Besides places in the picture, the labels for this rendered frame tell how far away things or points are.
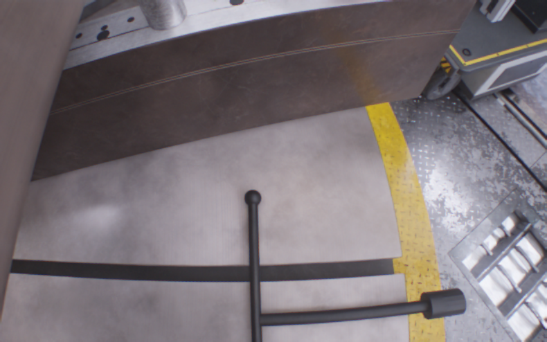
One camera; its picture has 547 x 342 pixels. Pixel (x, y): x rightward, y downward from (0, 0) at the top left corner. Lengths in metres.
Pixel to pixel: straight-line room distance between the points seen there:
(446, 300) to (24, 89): 0.82
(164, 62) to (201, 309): 0.57
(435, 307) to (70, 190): 1.07
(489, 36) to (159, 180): 1.28
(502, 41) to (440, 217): 0.72
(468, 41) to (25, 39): 1.24
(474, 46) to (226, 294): 1.17
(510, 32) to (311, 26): 0.99
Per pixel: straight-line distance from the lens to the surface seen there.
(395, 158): 1.23
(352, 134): 0.86
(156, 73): 0.65
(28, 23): 0.33
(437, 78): 1.32
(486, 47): 1.30
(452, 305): 0.79
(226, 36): 0.59
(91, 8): 1.56
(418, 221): 1.17
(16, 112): 0.29
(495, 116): 1.58
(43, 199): 1.10
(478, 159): 1.40
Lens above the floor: 1.05
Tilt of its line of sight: 69 degrees down
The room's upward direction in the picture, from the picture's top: 9 degrees counter-clockwise
